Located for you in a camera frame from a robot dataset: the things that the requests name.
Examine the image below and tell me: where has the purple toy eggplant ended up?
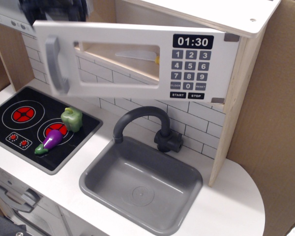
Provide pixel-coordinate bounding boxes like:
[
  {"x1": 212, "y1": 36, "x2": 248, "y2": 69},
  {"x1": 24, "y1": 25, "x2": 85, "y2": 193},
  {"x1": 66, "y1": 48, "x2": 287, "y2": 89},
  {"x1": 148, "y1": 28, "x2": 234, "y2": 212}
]
[{"x1": 34, "y1": 130, "x2": 63, "y2": 155}]

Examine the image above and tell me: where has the grey microwave door handle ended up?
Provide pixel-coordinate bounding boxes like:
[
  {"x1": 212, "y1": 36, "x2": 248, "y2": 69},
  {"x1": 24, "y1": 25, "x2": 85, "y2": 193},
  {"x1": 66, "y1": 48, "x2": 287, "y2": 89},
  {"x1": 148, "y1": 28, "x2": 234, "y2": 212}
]
[{"x1": 45, "y1": 35, "x2": 69, "y2": 94}]

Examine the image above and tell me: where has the dark grey toy faucet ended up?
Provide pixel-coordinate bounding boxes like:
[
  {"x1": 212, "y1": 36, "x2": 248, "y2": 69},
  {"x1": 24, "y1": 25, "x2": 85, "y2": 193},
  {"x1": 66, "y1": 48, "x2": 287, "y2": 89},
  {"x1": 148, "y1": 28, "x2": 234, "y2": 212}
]
[{"x1": 113, "y1": 106, "x2": 183, "y2": 152}]

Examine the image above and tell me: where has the green toy bell pepper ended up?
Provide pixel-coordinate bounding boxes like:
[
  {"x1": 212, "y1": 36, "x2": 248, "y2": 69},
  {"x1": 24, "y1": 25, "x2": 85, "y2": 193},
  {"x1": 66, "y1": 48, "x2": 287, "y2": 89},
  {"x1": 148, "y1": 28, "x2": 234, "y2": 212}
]
[{"x1": 60, "y1": 107, "x2": 83, "y2": 133}]

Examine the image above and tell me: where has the brown cardboard panel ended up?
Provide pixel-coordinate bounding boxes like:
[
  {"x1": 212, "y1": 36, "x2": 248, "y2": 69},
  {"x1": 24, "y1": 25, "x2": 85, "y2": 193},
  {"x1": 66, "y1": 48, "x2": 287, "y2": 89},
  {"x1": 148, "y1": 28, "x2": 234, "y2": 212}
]
[{"x1": 228, "y1": 0, "x2": 295, "y2": 236}]

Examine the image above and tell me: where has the toy knife yellow handle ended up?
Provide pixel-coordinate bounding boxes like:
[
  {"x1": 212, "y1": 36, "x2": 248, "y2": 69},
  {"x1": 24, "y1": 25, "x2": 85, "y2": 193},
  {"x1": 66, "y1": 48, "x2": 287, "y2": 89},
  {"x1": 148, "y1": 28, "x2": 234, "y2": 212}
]
[{"x1": 115, "y1": 50, "x2": 160, "y2": 64}]

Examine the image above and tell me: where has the white toy microwave door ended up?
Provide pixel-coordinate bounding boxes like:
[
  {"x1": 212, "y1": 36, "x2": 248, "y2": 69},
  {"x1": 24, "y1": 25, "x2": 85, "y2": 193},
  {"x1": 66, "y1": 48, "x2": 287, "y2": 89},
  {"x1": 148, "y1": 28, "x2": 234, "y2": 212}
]
[{"x1": 33, "y1": 21, "x2": 240, "y2": 103}]

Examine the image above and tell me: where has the wooden microwave cabinet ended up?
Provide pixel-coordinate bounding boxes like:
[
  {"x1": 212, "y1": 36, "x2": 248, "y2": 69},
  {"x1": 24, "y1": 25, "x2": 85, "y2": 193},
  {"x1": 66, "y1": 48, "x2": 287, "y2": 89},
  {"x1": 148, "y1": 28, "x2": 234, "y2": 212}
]
[{"x1": 87, "y1": 0, "x2": 279, "y2": 186}]

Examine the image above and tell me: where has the white toy oven door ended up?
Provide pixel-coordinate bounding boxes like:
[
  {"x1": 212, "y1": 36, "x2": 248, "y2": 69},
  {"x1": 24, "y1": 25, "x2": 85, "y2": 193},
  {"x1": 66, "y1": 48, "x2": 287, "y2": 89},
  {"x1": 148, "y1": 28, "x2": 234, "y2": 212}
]
[{"x1": 0, "y1": 168, "x2": 70, "y2": 236}]

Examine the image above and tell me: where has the grey oven door handle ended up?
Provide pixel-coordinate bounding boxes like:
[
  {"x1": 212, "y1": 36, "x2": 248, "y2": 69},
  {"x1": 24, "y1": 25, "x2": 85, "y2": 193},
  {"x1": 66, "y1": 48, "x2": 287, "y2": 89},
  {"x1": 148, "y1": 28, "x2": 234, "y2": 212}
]
[{"x1": 0, "y1": 185, "x2": 40, "y2": 213}]

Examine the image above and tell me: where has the grey range hood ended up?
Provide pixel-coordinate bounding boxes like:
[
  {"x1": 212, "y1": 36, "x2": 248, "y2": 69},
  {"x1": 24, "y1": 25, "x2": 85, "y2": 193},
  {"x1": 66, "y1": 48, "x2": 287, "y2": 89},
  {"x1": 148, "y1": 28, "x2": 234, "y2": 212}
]
[{"x1": 0, "y1": 0, "x2": 36, "y2": 37}]

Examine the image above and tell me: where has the grey toy sink basin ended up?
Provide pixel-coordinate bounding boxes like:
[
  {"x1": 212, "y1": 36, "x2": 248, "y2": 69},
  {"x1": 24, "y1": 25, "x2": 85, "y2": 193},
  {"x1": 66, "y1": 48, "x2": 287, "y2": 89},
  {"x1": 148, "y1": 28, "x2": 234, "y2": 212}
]
[{"x1": 79, "y1": 137, "x2": 203, "y2": 236}]

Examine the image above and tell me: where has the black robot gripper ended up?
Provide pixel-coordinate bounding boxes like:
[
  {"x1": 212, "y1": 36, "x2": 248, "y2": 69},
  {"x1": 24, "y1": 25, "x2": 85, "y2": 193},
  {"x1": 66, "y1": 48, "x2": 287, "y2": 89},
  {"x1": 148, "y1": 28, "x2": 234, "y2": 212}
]
[{"x1": 19, "y1": 0, "x2": 91, "y2": 25}]

